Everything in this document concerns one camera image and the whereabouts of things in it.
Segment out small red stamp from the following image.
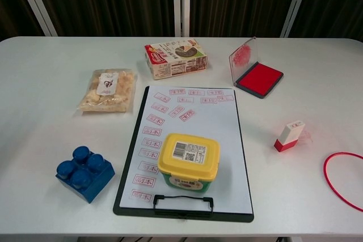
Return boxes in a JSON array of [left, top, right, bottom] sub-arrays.
[[273, 120, 306, 154]]

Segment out red ink pad clear lid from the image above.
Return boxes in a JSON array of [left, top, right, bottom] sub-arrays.
[[228, 36, 284, 99]]

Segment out black clipboard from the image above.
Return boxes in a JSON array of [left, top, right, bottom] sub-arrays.
[[112, 85, 255, 223]]

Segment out printed snack carton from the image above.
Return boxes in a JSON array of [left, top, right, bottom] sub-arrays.
[[143, 39, 210, 80]]

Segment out white paper with red stamps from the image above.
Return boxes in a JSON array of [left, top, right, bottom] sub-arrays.
[[119, 86, 253, 215]]

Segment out yellow square box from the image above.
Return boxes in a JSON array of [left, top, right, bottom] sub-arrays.
[[157, 133, 221, 196]]

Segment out clear bag of snacks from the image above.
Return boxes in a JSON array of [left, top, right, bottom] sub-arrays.
[[75, 68, 137, 116]]

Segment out blue toy building block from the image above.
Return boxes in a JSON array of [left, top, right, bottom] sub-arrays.
[[55, 145, 116, 204]]

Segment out dark pleated curtain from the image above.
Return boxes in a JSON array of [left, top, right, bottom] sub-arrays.
[[0, 0, 363, 41]]

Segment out white upright frame post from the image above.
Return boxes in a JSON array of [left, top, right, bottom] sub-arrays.
[[172, 0, 191, 38]]

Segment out white slanted frame post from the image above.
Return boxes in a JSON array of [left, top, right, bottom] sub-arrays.
[[12, 0, 59, 37], [280, 0, 314, 39]]

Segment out thin red ring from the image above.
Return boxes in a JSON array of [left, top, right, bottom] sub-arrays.
[[323, 152, 363, 213]]

